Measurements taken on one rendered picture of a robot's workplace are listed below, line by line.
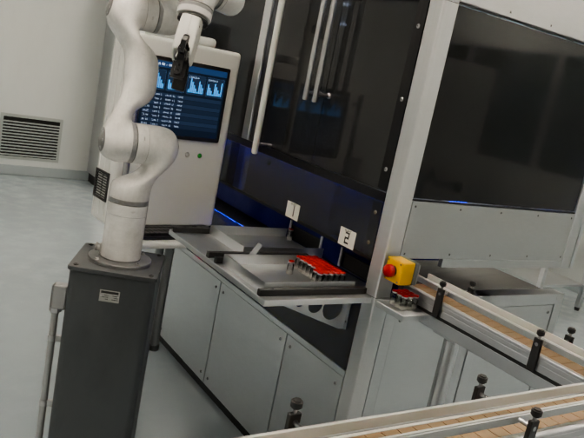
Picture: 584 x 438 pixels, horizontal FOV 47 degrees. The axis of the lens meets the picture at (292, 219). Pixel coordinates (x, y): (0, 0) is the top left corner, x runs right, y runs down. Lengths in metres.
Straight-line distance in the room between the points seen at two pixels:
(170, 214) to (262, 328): 0.61
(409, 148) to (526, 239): 0.72
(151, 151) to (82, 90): 5.38
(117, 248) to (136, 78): 0.50
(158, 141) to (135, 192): 0.17
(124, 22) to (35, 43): 5.18
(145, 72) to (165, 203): 0.88
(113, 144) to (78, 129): 5.43
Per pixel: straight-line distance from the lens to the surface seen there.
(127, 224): 2.06
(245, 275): 2.06
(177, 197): 2.84
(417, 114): 2.07
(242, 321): 2.84
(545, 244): 2.70
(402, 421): 1.28
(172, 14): 2.12
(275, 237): 2.65
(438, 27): 2.08
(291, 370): 2.55
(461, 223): 2.32
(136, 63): 2.07
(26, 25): 7.21
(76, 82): 7.35
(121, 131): 2.00
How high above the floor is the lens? 1.51
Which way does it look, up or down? 12 degrees down
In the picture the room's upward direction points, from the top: 11 degrees clockwise
